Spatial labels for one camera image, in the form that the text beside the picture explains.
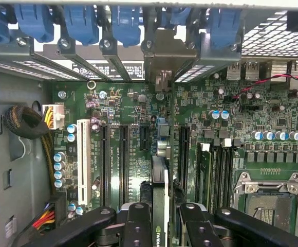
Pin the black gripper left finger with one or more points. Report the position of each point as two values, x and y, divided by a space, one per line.
138 226

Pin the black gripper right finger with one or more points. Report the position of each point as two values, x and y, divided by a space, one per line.
197 229

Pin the CPU socket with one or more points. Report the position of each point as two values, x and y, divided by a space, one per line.
267 205

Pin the black power plug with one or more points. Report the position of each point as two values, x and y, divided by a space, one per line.
59 205

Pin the white PCI expansion slot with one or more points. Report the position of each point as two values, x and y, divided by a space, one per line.
84 162

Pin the short black expansion slot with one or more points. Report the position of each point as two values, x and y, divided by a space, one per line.
144 137

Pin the green motherboard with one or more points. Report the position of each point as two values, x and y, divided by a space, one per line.
241 115

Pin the open dark grey PC case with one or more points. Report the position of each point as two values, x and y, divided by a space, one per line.
10 154

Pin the silver USB port block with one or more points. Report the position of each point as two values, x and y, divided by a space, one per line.
233 70
251 70

